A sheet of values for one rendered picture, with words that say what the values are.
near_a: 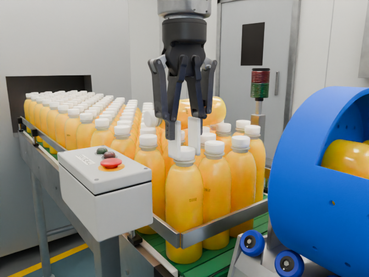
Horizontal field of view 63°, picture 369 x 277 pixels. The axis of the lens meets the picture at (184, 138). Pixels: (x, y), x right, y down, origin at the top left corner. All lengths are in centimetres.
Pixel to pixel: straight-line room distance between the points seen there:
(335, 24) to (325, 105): 351
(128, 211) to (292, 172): 26
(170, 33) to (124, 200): 27
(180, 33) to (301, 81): 361
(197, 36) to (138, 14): 503
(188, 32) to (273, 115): 375
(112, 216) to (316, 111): 34
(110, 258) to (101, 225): 15
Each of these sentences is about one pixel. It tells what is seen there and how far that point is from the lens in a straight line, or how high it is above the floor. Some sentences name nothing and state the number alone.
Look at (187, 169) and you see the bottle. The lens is 54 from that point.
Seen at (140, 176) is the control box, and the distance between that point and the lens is 49.
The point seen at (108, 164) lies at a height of 111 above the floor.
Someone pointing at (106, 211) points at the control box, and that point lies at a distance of 49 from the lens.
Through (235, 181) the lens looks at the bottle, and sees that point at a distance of 64.
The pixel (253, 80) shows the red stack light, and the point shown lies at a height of 122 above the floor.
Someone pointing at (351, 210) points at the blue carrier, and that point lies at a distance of 40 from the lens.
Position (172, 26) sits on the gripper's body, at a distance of 50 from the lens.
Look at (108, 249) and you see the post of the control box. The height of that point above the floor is 93.
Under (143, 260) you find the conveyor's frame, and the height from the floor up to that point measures 89.
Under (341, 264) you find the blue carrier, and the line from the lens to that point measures 45.
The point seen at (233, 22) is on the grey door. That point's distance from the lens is 459.
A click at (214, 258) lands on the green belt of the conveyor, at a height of 90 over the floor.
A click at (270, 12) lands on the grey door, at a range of 428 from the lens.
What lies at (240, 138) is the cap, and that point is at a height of 112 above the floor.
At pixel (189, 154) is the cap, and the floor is 111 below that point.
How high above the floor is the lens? 126
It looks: 13 degrees down
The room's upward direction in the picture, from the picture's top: straight up
